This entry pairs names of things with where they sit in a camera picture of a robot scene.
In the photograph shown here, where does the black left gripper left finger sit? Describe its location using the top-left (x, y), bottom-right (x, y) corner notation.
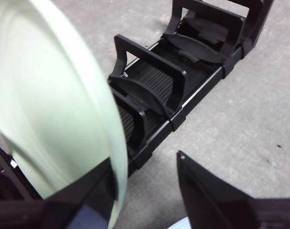
top-left (0, 157), bottom-right (118, 229)

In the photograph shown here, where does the green round plate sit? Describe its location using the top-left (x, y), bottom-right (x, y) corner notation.
top-left (0, 0), bottom-right (130, 229)

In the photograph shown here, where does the blue round plate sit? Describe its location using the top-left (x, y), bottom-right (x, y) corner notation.
top-left (168, 216), bottom-right (192, 229)

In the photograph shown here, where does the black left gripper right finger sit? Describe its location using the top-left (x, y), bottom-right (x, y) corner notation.
top-left (176, 150), bottom-right (290, 229)

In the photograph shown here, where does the black plate rack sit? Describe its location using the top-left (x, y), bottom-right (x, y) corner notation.
top-left (0, 0), bottom-right (274, 201)

